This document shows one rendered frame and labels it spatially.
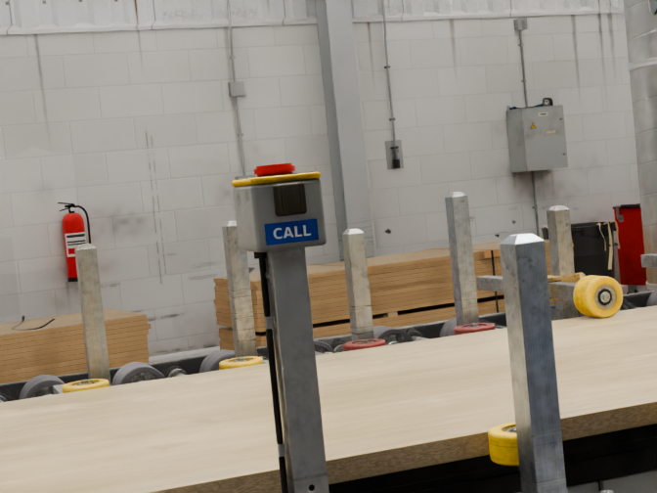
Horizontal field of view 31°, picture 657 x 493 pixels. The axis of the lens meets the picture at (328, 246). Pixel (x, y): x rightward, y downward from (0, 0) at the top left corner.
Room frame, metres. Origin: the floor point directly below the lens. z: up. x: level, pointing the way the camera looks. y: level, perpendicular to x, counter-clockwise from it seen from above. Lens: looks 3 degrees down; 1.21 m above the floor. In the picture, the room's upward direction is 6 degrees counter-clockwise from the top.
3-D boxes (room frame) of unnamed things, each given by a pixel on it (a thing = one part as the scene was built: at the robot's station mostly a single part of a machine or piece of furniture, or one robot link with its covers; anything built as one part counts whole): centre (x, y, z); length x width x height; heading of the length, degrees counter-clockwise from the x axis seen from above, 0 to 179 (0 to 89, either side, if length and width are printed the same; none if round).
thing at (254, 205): (1.16, 0.04, 1.18); 0.07 x 0.07 x 0.08; 19
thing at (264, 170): (1.16, 0.04, 1.22); 0.04 x 0.04 x 0.02
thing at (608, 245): (9.15, -1.93, 0.36); 0.58 x 0.56 x 0.72; 25
